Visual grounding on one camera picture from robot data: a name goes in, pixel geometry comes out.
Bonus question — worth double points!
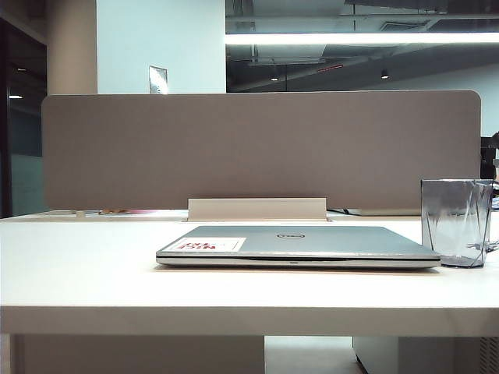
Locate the person in dark clothes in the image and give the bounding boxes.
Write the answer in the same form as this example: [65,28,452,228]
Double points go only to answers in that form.
[480,131,499,181]

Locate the pink papers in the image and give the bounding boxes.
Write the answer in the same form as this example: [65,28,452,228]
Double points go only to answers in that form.
[83,208,157,217]

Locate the white desk support panel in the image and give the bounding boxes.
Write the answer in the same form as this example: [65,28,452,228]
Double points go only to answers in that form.
[10,335,266,374]

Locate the clear square plastic cup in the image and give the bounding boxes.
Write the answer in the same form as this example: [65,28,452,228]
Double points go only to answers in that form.
[419,178,499,269]

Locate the silver Dell laptop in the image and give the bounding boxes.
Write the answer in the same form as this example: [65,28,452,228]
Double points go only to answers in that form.
[155,224,442,269]

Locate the white red-lettered sticker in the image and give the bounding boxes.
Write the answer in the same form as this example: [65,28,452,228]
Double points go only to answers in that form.
[170,236,246,252]

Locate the beige fabric desk partition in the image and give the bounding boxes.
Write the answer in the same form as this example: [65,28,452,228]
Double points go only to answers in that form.
[41,90,483,211]

